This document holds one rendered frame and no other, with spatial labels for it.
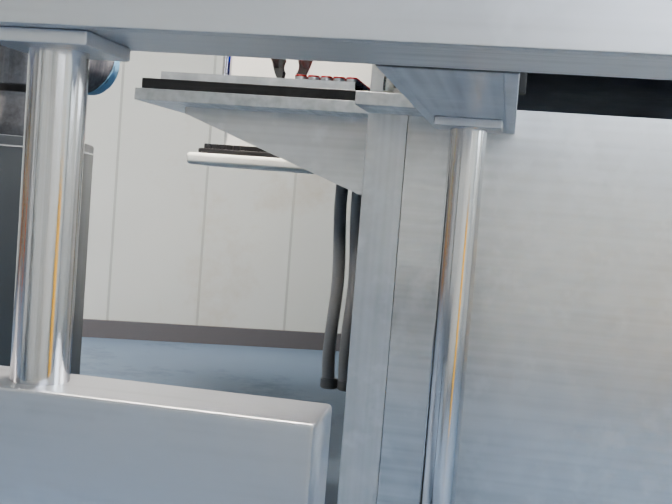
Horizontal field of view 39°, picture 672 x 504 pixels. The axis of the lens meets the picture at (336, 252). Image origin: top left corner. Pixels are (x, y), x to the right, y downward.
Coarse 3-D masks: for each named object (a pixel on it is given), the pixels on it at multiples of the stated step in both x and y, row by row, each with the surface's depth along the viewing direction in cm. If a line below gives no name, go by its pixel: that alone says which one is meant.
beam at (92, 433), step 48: (0, 384) 80; (96, 384) 82; (144, 384) 84; (0, 432) 79; (48, 432) 78; (96, 432) 78; (144, 432) 77; (192, 432) 76; (240, 432) 76; (288, 432) 75; (0, 480) 79; (48, 480) 79; (96, 480) 78; (144, 480) 77; (192, 480) 76; (240, 480) 76; (288, 480) 75
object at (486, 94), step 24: (384, 72) 87; (408, 72) 86; (432, 72) 85; (456, 72) 84; (480, 72) 83; (504, 72) 82; (408, 96) 106; (432, 96) 104; (456, 96) 103; (480, 96) 101; (504, 96) 99; (432, 120) 136; (504, 120) 127
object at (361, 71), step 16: (240, 64) 263; (256, 64) 261; (272, 64) 260; (288, 64) 259; (320, 64) 256; (336, 64) 255; (352, 64) 254; (368, 64) 253; (368, 80) 253; (224, 144) 265; (240, 144) 264
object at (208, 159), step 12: (192, 156) 243; (204, 156) 242; (216, 156) 241; (228, 156) 240; (240, 156) 239; (252, 156) 239; (240, 168) 257; (252, 168) 243; (264, 168) 238; (276, 168) 237; (288, 168) 236; (300, 168) 235
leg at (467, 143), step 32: (448, 128) 132; (480, 128) 128; (448, 160) 131; (480, 160) 130; (448, 192) 130; (480, 192) 130; (448, 224) 130; (448, 256) 130; (448, 288) 130; (448, 320) 130; (448, 352) 130; (448, 384) 131; (448, 416) 131; (448, 448) 131; (448, 480) 132
